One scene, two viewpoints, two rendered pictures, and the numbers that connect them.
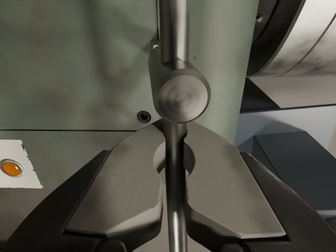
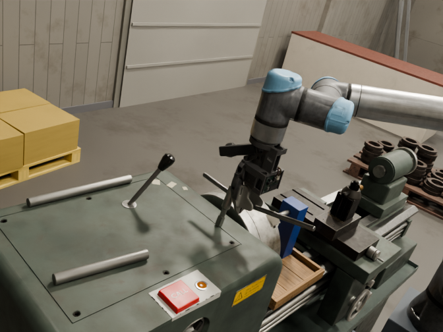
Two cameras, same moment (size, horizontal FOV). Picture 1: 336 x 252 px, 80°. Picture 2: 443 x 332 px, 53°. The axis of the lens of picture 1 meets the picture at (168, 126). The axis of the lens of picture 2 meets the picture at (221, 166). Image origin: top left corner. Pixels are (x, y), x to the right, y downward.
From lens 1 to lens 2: 1.08 m
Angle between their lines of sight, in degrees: 85
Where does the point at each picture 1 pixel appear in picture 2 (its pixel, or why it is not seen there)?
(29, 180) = (213, 288)
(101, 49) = (204, 231)
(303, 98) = not seen: outside the picture
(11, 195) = not seen: outside the picture
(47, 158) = (212, 273)
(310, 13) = (243, 216)
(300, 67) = (262, 237)
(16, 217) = not seen: outside the picture
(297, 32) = (246, 222)
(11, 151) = (196, 276)
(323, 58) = (262, 229)
